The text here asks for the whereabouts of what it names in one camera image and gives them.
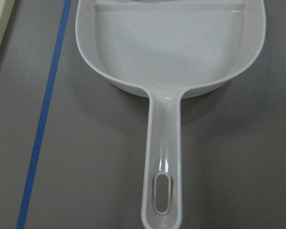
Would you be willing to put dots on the white plastic dustpan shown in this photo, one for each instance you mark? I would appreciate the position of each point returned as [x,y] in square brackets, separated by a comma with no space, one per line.
[167,50]

